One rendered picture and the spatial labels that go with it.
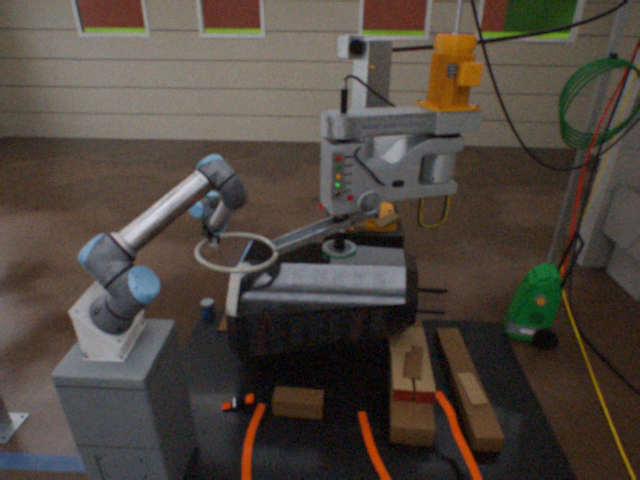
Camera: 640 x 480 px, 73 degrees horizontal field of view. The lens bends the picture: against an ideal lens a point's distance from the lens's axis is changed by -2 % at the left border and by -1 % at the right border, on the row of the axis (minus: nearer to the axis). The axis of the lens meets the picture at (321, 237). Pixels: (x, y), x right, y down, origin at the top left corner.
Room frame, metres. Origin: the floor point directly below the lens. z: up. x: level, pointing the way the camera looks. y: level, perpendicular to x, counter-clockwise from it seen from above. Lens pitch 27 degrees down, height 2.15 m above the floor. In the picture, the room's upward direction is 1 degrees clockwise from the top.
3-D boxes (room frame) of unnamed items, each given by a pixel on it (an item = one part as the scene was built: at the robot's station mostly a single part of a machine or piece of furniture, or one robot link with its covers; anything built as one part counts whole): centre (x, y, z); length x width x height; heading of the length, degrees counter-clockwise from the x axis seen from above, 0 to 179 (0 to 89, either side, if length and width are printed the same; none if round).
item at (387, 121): (2.57, -0.45, 1.62); 0.96 x 0.25 x 0.17; 108
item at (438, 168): (2.67, -0.74, 1.34); 0.19 x 0.19 x 0.20
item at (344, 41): (3.19, -0.18, 2.00); 0.20 x 0.18 x 0.15; 177
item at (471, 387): (1.96, -0.94, 0.13); 0.25 x 0.10 x 0.01; 5
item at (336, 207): (2.49, -0.19, 1.32); 0.36 x 0.22 x 0.45; 108
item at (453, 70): (2.66, -0.75, 1.90); 0.31 x 0.28 x 0.40; 18
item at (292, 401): (1.89, 0.13, 0.07); 0.30 x 0.12 x 0.12; 85
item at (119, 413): (1.50, 0.91, 0.43); 0.50 x 0.50 x 0.85; 88
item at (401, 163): (2.57, -0.49, 1.30); 0.74 x 0.23 x 0.49; 108
